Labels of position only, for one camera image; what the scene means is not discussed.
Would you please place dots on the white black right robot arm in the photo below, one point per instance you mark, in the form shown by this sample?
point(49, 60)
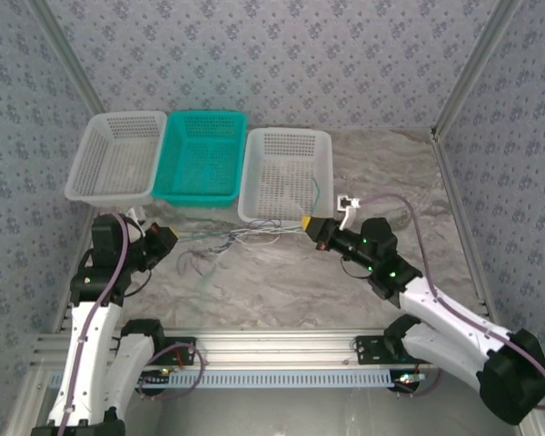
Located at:
point(454, 313)

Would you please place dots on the narrow white perforated plastic basket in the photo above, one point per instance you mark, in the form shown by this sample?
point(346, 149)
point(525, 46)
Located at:
point(281, 172)

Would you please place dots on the wide white perforated plastic basket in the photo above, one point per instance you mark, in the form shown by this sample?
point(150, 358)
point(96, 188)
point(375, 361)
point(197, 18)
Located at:
point(113, 159)

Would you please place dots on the teal perforated plastic basket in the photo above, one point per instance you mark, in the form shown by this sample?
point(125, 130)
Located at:
point(200, 159)

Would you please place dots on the small black controller board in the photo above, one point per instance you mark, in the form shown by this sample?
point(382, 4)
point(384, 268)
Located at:
point(409, 380)
point(156, 377)

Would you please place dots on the grey metal base panel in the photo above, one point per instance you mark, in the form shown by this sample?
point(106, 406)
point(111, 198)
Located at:
point(272, 413)

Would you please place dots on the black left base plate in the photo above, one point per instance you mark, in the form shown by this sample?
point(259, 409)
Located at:
point(181, 349)

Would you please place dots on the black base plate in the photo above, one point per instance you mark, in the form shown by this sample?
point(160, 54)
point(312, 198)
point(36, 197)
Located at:
point(372, 349)
point(181, 349)

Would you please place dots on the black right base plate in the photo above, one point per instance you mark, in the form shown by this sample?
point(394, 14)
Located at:
point(372, 349)

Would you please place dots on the aluminium rail frame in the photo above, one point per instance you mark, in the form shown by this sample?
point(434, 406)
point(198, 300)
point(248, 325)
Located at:
point(272, 347)

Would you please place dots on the aluminium frame post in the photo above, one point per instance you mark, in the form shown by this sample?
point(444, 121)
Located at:
point(68, 54)
point(477, 63)

